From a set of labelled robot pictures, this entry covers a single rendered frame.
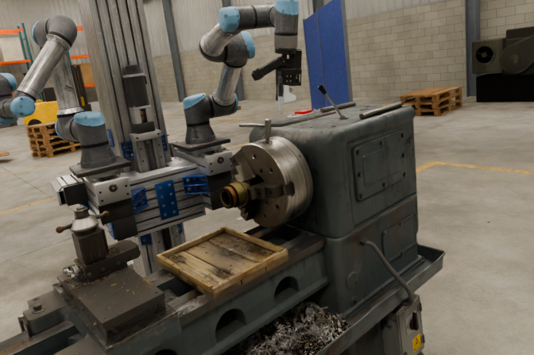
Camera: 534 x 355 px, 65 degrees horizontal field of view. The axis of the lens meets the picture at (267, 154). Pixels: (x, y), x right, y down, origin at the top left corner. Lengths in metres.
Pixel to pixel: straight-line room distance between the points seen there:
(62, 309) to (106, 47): 1.21
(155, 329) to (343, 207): 0.76
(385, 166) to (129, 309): 1.08
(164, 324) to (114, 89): 1.29
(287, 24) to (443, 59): 10.93
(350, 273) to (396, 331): 0.40
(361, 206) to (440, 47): 10.71
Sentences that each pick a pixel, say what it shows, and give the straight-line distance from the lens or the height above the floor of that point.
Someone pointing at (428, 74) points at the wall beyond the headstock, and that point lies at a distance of 12.40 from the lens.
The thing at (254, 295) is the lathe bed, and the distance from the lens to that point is 1.41.
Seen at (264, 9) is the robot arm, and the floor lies 1.68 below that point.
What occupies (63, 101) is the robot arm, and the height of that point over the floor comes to 1.45.
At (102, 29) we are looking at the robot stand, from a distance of 2.16.
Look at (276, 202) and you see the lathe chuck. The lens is 1.46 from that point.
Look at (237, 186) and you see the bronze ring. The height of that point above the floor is 1.11.
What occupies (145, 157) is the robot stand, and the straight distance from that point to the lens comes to 2.11.
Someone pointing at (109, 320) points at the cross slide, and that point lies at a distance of 1.13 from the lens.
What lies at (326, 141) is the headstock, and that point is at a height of 1.22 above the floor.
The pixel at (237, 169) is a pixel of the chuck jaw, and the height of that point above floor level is 1.16.
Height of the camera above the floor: 1.52
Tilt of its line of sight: 13 degrees down
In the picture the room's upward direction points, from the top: 7 degrees counter-clockwise
